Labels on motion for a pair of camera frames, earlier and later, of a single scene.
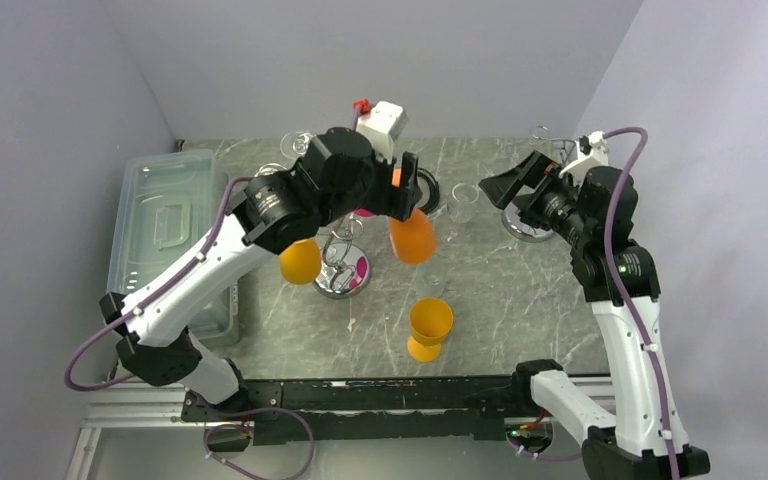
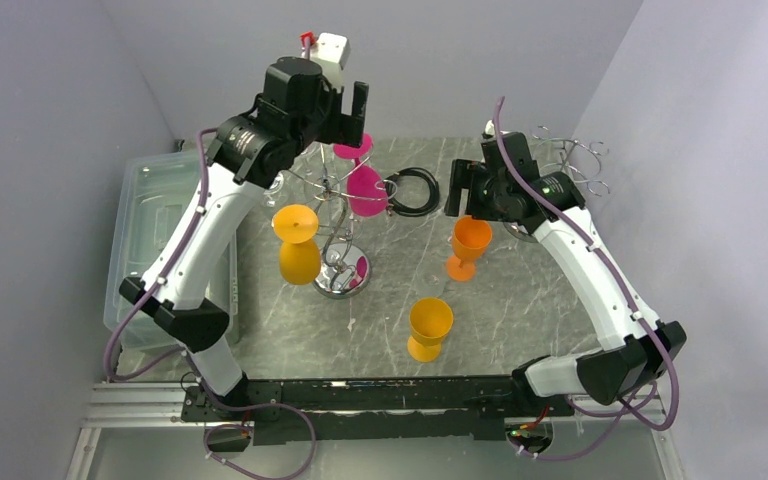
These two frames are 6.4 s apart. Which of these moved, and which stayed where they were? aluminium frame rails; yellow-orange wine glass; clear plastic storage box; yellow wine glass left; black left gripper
Moved: black left gripper
Stayed: yellow-orange wine glass; yellow wine glass left; clear plastic storage box; aluminium frame rails
